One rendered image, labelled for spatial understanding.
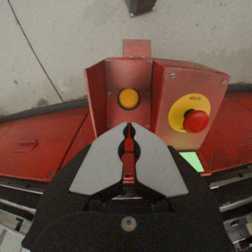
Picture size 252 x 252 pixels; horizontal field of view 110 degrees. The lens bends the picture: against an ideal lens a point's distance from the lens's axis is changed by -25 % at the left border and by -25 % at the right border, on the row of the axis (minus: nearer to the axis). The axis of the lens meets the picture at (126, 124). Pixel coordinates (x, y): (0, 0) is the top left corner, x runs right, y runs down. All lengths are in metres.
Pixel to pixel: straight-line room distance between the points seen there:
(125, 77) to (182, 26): 0.83
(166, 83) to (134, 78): 0.09
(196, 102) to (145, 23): 0.81
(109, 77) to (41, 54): 0.97
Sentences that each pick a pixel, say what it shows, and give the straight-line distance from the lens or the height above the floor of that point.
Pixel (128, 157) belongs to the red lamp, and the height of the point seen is 0.80.
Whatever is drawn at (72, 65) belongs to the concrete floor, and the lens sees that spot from 1.04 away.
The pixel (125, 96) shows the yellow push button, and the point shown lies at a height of 0.73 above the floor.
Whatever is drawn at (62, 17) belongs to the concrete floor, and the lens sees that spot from 1.08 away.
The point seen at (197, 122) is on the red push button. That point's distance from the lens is 0.18.
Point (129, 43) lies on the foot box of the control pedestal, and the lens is 0.93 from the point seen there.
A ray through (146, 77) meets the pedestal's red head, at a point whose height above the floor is 0.70.
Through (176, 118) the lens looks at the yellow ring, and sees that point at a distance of 0.20.
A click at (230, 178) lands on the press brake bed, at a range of 0.44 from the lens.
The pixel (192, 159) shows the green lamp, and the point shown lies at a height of 0.81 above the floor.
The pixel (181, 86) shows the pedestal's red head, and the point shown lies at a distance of 0.18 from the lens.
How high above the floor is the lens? 0.94
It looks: 54 degrees down
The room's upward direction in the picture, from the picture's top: 178 degrees counter-clockwise
